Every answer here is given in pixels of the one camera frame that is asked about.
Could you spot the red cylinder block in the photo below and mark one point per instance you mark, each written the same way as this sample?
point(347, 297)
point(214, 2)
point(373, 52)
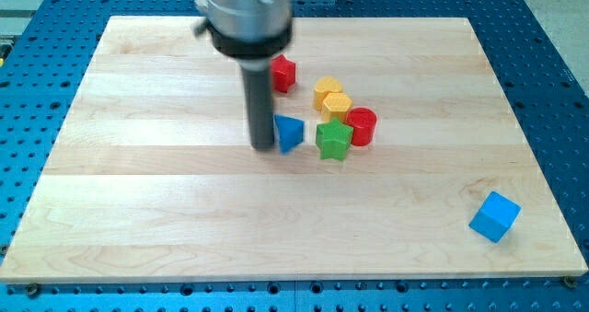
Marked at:
point(363, 122)

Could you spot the yellow heart block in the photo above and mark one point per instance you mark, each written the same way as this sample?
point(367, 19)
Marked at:
point(324, 86)

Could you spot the blue cube block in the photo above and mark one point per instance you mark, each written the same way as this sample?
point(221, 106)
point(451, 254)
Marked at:
point(495, 217)

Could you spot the red star block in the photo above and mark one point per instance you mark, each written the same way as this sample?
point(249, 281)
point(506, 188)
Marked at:
point(283, 73)

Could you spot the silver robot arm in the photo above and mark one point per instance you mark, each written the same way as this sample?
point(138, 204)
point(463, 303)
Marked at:
point(250, 32)

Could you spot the yellow hexagon block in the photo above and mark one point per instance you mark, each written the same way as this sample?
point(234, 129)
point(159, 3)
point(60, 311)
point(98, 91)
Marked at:
point(335, 105)

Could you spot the green star block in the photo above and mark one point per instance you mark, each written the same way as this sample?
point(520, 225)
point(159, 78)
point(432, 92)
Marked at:
point(333, 139)

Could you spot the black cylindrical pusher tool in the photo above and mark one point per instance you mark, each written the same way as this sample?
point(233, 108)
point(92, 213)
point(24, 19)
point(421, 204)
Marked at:
point(259, 106)

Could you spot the blue triangle block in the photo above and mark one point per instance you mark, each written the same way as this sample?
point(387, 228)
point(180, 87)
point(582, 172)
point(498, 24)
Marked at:
point(290, 132)

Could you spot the wooden board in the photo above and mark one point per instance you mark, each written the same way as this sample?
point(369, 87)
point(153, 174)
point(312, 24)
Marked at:
point(152, 178)

